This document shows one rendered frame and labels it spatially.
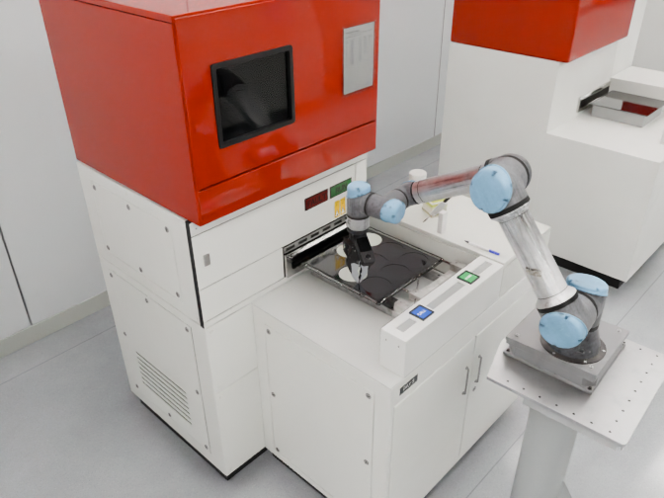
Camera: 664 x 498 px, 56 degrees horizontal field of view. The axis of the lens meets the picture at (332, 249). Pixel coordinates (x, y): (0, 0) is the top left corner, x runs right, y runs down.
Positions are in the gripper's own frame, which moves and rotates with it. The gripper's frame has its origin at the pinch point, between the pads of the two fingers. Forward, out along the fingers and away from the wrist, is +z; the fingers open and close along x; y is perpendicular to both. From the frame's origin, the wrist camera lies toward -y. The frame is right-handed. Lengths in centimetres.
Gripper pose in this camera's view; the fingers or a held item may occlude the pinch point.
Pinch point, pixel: (359, 280)
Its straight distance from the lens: 213.8
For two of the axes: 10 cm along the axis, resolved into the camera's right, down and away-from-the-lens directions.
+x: -9.6, 1.6, -2.4
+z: 0.1, 8.5, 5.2
